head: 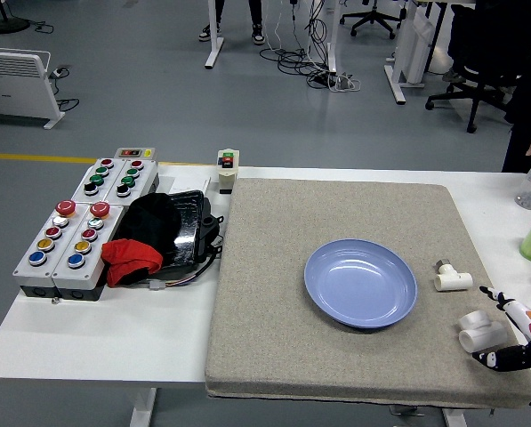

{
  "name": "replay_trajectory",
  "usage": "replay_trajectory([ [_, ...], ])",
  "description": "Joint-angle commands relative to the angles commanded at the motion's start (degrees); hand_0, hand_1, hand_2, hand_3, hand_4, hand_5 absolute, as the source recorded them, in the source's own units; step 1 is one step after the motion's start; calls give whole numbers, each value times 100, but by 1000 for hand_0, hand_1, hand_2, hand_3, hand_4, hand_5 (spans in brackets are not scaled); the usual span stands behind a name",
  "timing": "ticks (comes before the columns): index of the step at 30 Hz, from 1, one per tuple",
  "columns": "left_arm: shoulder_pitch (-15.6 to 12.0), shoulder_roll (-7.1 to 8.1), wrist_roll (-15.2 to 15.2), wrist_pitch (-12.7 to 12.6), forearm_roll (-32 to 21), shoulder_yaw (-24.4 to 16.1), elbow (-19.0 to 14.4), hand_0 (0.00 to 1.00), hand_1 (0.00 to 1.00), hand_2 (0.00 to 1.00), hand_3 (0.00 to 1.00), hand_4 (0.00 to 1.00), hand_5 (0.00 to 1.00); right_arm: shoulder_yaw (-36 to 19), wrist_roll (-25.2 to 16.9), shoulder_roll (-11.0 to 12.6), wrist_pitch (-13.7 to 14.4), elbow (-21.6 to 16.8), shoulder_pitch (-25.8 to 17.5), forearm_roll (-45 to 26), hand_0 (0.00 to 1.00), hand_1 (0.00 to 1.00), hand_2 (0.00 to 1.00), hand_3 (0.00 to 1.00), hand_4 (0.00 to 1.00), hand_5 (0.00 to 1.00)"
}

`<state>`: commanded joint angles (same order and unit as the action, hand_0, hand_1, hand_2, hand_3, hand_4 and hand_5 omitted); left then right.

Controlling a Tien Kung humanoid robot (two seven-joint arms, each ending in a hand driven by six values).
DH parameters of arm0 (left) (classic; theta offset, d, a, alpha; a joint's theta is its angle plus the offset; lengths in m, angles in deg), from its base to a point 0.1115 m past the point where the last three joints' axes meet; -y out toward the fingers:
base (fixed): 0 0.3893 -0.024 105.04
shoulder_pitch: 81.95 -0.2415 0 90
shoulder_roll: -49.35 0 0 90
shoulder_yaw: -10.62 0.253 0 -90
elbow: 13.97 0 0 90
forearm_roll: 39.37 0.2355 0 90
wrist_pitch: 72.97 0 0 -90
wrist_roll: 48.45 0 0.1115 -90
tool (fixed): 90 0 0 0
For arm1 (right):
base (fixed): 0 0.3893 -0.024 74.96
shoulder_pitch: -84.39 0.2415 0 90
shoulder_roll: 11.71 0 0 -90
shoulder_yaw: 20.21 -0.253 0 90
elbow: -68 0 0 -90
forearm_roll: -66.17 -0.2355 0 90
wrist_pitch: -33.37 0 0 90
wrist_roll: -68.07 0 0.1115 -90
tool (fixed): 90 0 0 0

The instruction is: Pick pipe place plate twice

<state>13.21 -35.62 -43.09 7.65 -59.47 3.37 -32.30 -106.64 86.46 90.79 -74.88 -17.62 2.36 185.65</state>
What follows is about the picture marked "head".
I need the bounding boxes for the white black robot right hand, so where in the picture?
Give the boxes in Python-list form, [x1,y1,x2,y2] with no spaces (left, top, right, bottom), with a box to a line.
[471,285,531,373]

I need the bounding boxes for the large white pipe tee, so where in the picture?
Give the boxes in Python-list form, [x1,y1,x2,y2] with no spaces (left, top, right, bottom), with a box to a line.
[457,310,509,355]

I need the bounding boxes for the small white pipe tee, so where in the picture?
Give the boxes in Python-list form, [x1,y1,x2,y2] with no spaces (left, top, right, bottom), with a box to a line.
[432,258,474,294]

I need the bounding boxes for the blue round plate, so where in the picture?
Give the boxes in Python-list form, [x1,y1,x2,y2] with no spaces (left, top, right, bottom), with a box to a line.
[303,238,419,331]

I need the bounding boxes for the person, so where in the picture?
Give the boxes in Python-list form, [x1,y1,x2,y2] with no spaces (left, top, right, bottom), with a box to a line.
[197,0,267,47]
[501,75,531,174]

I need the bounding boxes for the black office chair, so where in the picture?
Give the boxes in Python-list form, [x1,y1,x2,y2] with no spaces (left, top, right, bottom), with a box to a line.
[424,0,531,135]

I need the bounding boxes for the white desk with panel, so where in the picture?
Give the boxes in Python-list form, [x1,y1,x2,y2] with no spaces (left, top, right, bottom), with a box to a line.
[383,0,478,106]

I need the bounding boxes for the black swivel chair base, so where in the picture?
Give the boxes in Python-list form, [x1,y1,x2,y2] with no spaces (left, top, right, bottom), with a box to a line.
[339,0,408,42]

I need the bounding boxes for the grey-brown mat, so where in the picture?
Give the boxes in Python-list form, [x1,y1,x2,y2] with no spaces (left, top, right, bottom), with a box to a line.
[204,177,531,411]

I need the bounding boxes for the glossy black foot pedal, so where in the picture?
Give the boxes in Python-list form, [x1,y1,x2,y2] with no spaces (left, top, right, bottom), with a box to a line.
[157,189,225,270]

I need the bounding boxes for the white paper card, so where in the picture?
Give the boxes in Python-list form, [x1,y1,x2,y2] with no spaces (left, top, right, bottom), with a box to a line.
[159,174,213,197]

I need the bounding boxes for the red cloth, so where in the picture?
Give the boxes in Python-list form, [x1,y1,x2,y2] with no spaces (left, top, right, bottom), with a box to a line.
[101,238,165,288]

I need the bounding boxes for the white table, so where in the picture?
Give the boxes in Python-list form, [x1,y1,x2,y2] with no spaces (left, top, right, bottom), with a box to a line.
[0,163,531,427]

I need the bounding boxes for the grey four-button control box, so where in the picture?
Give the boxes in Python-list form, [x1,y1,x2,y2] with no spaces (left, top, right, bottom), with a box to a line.
[71,157,126,204]
[104,158,160,206]

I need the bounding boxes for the grey emergency-stop button box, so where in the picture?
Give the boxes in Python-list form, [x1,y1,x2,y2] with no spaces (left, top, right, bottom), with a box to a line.
[12,199,91,298]
[51,201,126,302]

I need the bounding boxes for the white electric heater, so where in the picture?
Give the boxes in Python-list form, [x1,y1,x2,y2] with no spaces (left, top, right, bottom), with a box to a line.
[0,45,67,131]

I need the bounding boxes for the black stand base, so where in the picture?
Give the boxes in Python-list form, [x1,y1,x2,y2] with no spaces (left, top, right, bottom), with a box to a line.
[0,0,32,35]

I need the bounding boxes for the black floor cable tangle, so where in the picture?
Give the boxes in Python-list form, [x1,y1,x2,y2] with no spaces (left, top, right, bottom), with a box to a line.
[258,0,362,94]

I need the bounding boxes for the white green-red switch box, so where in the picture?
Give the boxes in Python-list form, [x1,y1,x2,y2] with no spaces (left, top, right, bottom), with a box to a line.
[216,149,241,196]

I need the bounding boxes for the black cable with connector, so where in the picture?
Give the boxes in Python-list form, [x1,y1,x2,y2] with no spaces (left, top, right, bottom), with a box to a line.
[138,248,225,293]

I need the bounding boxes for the white desk frame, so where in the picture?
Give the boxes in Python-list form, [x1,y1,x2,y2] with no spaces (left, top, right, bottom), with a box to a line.
[204,0,340,75]

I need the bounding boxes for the small grey switch box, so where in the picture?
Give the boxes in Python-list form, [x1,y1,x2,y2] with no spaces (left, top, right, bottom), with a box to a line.
[114,147,157,162]

